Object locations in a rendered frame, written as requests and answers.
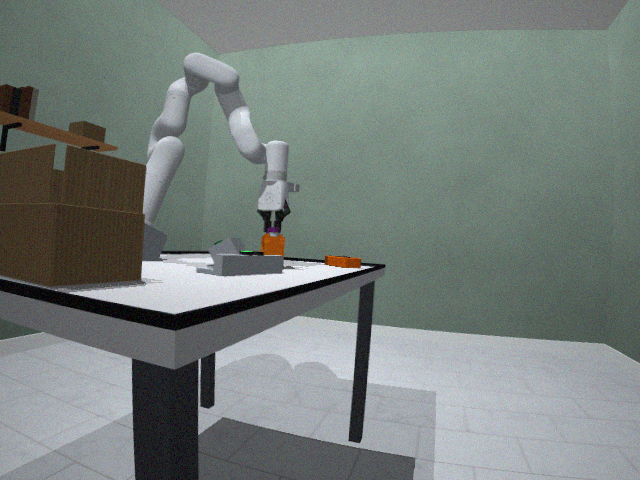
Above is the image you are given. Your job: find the grey key housing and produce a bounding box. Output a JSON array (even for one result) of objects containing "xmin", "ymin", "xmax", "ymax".
[{"xmin": 208, "ymin": 237, "xmax": 246, "ymax": 261}]

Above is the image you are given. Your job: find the brown cardboard box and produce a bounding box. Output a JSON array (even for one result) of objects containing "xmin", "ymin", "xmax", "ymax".
[{"xmin": 0, "ymin": 144, "xmax": 147, "ymax": 287}]

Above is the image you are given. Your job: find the orange digital multimeter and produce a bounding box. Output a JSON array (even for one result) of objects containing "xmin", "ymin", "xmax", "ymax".
[{"xmin": 325, "ymin": 256, "xmax": 361, "ymax": 268}]

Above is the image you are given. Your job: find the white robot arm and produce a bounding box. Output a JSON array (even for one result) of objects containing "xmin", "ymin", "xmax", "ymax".
[{"xmin": 143, "ymin": 53, "xmax": 289, "ymax": 229}]

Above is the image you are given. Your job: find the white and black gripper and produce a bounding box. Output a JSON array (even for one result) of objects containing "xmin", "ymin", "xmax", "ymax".
[{"xmin": 257, "ymin": 179, "xmax": 291, "ymax": 233}]

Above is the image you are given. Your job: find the grey rectangular panel with round recesses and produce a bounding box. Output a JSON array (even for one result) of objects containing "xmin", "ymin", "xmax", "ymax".
[{"xmin": 196, "ymin": 251, "xmax": 283, "ymax": 276}]

